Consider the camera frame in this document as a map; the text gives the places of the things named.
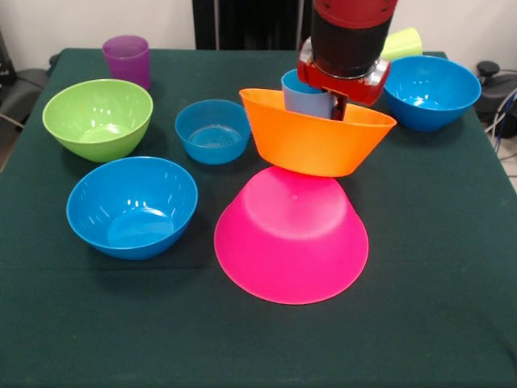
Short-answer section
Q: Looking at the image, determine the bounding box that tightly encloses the orange bowl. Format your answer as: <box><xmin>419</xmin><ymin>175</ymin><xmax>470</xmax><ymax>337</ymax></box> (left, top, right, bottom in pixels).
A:
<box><xmin>238</xmin><ymin>87</ymin><xmax>397</xmax><ymax>178</ymax></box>

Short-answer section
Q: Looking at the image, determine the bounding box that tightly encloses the small light blue bowl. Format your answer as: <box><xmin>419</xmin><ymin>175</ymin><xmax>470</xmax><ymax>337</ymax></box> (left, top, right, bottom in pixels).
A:
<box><xmin>174</xmin><ymin>99</ymin><xmax>253</xmax><ymax>166</ymax></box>

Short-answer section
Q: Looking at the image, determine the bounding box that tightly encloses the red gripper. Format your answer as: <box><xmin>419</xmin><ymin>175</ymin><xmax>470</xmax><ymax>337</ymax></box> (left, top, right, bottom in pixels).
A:
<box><xmin>297</xmin><ymin>58</ymin><xmax>392</xmax><ymax>122</ymax></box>

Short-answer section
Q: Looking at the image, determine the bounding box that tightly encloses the purple cup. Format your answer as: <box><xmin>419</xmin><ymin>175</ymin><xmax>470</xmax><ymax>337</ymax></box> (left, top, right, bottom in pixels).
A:
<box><xmin>101</xmin><ymin>35</ymin><xmax>152</xmax><ymax>91</ymax></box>

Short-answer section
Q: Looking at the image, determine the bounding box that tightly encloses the light blue cup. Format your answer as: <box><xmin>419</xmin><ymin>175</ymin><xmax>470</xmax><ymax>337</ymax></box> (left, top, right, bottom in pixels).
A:
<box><xmin>281</xmin><ymin>69</ymin><xmax>333</xmax><ymax>119</ymax></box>

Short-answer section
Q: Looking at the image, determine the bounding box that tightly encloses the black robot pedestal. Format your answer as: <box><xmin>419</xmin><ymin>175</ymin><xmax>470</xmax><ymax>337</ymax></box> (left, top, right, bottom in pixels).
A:
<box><xmin>191</xmin><ymin>0</ymin><xmax>316</xmax><ymax>52</ymax></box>

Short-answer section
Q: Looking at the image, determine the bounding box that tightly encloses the lime green bowl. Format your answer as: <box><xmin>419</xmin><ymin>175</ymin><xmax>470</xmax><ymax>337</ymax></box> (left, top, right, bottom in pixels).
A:
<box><xmin>41</xmin><ymin>78</ymin><xmax>154</xmax><ymax>163</ymax></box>

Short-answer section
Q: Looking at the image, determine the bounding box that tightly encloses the pink bowl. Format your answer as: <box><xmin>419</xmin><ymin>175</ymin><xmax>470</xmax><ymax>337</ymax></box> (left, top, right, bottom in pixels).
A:
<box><xmin>213</xmin><ymin>165</ymin><xmax>370</xmax><ymax>306</ymax></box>

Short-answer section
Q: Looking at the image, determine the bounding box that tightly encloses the yellow-green cup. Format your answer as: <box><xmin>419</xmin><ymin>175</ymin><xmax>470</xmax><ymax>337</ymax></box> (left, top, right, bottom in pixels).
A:
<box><xmin>381</xmin><ymin>27</ymin><xmax>424</xmax><ymax>61</ymax></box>

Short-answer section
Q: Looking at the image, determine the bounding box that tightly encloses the dark green tablecloth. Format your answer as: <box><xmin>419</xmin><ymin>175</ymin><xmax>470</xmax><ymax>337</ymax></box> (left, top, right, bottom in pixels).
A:
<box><xmin>0</xmin><ymin>47</ymin><xmax>517</xmax><ymax>388</ymax></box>

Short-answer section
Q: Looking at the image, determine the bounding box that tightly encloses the grey chair base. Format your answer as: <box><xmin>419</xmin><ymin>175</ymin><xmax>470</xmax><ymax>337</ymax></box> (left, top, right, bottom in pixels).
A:
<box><xmin>474</xmin><ymin>60</ymin><xmax>517</xmax><ymax>138</ymax></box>
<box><xmin>0</xmin><ymin>66</ymin><xmax>52</xmax><ymax>122</ymax></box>

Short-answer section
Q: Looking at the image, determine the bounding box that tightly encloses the large blue bowl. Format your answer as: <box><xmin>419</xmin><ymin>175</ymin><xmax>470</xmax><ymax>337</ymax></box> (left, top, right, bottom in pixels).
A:
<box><xmin>382</xmin><ymin>55</ymin><xmax>483</xmax><ymax>133</ymax></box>
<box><xmin>65</xmin><ymin>156</ymin><xmax>199</xmax><ymax>261</ymax></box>

